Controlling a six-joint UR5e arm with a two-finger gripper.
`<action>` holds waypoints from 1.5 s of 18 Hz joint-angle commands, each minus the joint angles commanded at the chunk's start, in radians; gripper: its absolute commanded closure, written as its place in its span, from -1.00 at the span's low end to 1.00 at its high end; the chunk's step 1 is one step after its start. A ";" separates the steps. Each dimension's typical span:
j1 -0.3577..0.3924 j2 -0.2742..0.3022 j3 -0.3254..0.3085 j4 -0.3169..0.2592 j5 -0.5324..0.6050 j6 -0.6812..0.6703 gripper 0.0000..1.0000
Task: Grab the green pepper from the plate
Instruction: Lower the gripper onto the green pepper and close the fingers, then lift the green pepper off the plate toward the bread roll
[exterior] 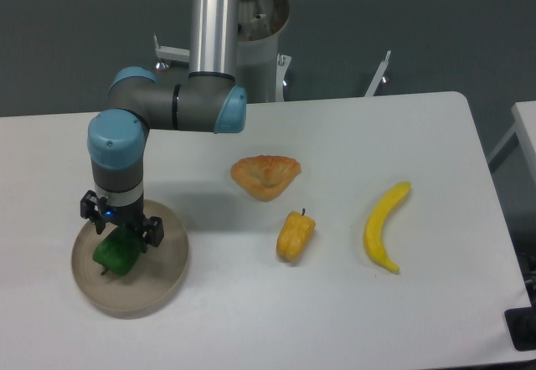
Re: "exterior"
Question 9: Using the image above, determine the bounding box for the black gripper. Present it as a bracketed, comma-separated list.
[80, 190, 164, 254]

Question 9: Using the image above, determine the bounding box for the green bell pepper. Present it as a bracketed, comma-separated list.
[92, 228, 143, 276]

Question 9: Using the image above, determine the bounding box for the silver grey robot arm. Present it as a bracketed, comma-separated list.
[80, 0, 247, 247]

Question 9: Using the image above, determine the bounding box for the beige round plate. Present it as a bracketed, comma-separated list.
[71, 200, 189, 318]

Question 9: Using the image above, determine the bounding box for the yellow orange bell pepper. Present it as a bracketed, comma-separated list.
[276, 208, 316, 265]

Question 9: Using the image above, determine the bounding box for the golden triangular pastry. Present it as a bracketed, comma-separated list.
[230, 155, 302, 202]

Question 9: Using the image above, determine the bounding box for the yellow banana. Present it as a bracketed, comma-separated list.
[363, 181, 412, 274]

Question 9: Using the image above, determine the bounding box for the black device at table edge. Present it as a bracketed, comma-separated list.
[504, 306, 535, 352]

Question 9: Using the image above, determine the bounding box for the white side table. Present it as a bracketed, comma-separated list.
[487, 100, 535, 181]

